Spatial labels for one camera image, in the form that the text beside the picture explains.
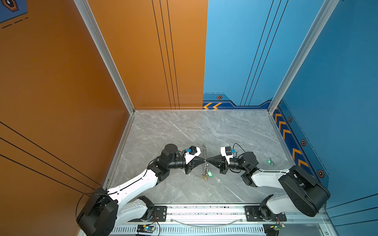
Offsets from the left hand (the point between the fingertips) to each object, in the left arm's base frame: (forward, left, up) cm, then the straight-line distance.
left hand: (202, 159), depth 74 cm
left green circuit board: (-28, +28, -19) cm, 44 cm away
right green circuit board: (-27, -34, -18) cm, 47 cm away
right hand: (-2, -2, +1) cm, 3 cm away
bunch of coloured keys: (-6, -2, -3) cm, 7 cm away
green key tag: (+7, -43, -17) cm, 47 cm away
